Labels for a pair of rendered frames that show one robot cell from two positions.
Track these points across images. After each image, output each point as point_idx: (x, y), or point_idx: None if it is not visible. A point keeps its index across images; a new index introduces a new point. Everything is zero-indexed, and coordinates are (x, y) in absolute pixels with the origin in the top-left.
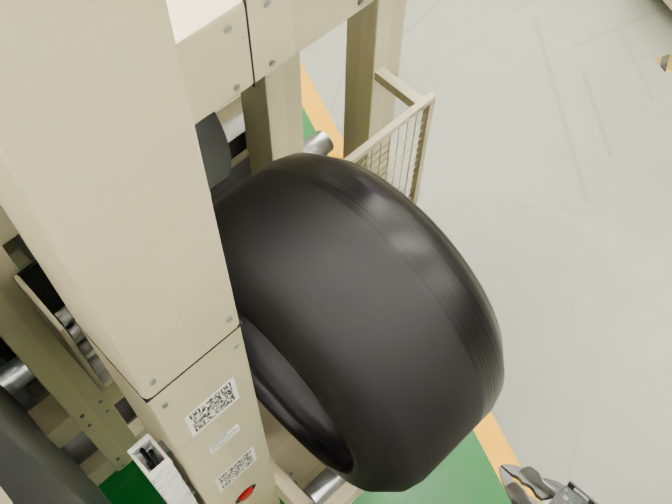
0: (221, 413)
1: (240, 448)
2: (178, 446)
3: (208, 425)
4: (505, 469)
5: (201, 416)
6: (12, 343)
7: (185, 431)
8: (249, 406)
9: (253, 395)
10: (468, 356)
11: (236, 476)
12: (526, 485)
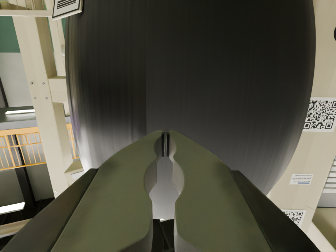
0: (289, 208)
1: (304, 145)
2: (313, 212)
3: (297, 208)
4: (165, 145)
5: (295, 221)
6: None
7: (305, 220)
8: (278, 190)
9: (271, 198)
10: (153, 217)
11: (327, 101)
12: (149, 174)
